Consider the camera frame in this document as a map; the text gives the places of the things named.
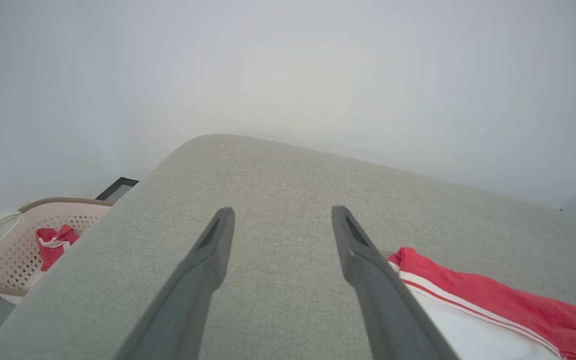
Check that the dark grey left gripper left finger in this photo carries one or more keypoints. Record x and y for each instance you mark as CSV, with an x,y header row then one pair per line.
x,y
188,300

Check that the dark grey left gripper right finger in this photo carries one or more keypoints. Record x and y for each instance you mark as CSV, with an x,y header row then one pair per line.
x,y
388,310

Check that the red basketball jersey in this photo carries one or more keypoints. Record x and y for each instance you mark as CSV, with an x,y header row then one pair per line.
x,y
508,300

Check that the grey fabric sofa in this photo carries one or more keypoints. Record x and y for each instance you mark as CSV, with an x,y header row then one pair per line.
x,y
278,190

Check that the small red white-trimmed garment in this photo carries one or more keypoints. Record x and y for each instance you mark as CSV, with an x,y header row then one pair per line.
x,y
50,252

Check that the beige perforated laundry basket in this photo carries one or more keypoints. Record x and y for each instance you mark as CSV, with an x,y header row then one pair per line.
x,y
13,255

